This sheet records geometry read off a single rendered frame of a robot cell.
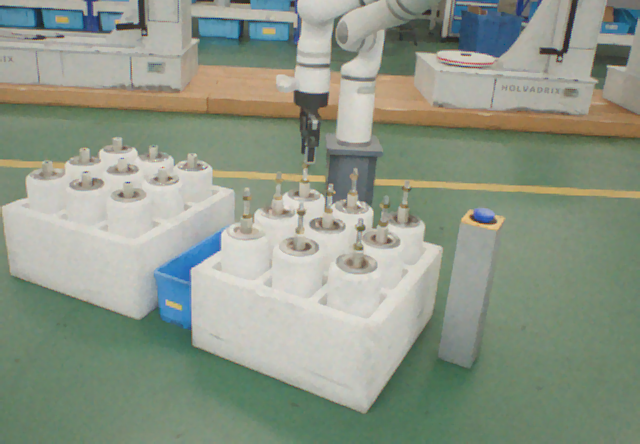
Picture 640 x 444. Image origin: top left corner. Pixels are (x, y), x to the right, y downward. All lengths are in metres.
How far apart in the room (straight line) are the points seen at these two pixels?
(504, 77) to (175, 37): 1.63
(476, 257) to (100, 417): 0.73
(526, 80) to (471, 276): 2.16
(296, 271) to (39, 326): 0.59
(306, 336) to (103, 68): 2.31
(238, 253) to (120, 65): 2.12
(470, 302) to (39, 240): 0.95
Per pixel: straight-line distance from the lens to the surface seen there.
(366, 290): 1.09
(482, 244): 1.19
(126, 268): 1.37
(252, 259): 1.19
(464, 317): 1.27
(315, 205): 1.37
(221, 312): 1.23
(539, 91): 3.32
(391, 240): 1.21
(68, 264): 1.49
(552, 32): 3.47
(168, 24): 3.18
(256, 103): 3.05
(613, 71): 4.00
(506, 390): 1.30
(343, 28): 1.57
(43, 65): 3.32
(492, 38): 5.64
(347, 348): 1.11
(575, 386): 1.37
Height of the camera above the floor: 0.76
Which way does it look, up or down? 22 degrees down
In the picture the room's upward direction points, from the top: 4 degrees clockwise
